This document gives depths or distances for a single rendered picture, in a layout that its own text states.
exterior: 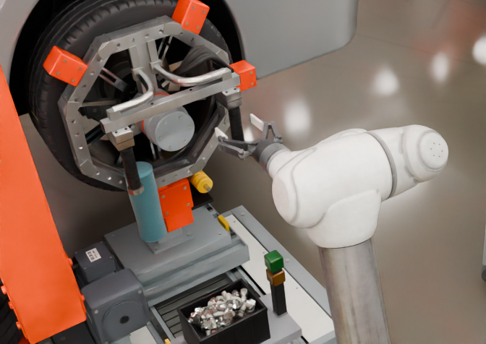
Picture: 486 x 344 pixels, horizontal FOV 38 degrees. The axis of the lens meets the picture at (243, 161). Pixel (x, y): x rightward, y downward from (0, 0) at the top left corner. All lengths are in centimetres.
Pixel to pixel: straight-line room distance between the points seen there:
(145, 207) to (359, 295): 103
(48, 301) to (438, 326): 134
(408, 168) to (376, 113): 247
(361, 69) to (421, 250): 159
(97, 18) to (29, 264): 74
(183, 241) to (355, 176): 150
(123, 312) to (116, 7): 93
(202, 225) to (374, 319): 147
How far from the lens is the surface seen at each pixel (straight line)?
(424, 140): 128
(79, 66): 207
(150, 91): 199
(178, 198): 238
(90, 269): 235
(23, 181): 174
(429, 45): 445
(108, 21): 215
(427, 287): 274
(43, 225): 182
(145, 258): 264
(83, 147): 218
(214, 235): 267
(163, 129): 208
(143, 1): 218
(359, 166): 124
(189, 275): 263
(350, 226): 125
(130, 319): 231
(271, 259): 188
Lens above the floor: 191
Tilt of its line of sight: 34 degrees down
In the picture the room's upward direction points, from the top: 8 degrees counter-clockwise
